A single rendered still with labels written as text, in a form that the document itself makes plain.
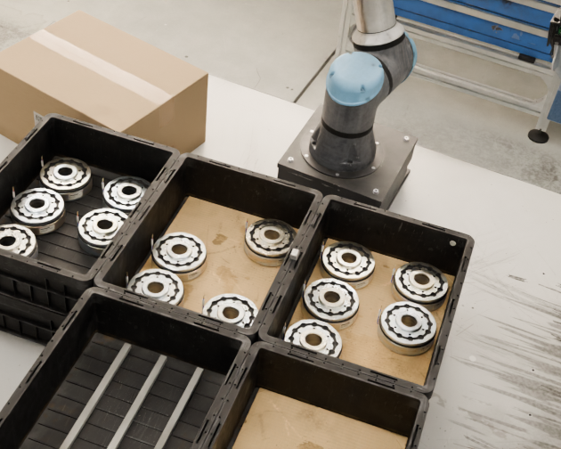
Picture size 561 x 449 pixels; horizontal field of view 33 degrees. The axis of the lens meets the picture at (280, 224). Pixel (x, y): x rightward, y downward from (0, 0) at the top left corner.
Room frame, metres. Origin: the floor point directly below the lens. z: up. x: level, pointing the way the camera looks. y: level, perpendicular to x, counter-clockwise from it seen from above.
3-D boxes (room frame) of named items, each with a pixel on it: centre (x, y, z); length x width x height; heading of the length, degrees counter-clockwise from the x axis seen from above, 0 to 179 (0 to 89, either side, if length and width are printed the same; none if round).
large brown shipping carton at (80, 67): (1.76, 0.45, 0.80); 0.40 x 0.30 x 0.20; 60
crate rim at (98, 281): (1.23, 0.12, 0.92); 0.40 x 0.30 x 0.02; 166
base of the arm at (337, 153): (1.69, -0.12, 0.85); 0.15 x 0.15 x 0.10
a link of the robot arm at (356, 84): (1.69, -0.12, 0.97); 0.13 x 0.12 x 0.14; 152
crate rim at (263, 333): (1.16, -0.18, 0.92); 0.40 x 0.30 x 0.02; 166
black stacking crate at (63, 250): (1.31, 0.41, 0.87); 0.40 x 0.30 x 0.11; 166
